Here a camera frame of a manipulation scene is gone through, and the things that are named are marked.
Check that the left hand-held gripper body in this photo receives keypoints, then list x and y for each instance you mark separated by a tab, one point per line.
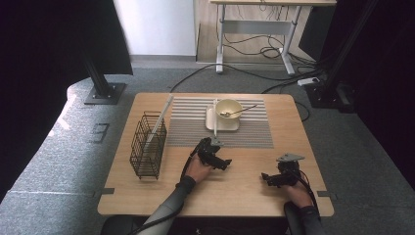
207	151

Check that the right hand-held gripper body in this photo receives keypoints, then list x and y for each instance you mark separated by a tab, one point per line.
288	173

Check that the white chopstick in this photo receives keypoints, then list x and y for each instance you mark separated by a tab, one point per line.
161	117
215	125

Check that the person's left hand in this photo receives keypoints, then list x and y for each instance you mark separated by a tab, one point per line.
197	169

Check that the person's right hand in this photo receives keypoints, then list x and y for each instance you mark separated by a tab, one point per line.
298	196

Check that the grey striped placemat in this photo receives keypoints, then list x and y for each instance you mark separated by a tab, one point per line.
192	133

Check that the cream square plate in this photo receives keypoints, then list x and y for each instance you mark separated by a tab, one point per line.
211	122

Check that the black chair armrest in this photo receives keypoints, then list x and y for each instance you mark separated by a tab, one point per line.
291	218

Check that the grey tape strip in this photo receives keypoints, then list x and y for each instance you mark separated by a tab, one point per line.
107	191
326	194

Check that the metal spoon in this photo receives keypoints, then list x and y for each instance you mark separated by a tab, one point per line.
243	109

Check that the cream bowl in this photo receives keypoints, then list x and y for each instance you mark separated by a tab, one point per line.
235	105

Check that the person's lap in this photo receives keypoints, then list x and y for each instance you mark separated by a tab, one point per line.
228	228

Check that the black stand with dark base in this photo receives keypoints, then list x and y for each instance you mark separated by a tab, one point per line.
329	96

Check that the white power strip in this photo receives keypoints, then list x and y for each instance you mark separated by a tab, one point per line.
308	81

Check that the black stand base left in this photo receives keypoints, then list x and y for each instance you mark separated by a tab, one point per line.
104	93

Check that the black curtain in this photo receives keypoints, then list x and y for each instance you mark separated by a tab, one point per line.
385	81
39	65

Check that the desk with white metal legs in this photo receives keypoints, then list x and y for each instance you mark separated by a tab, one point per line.
254	27

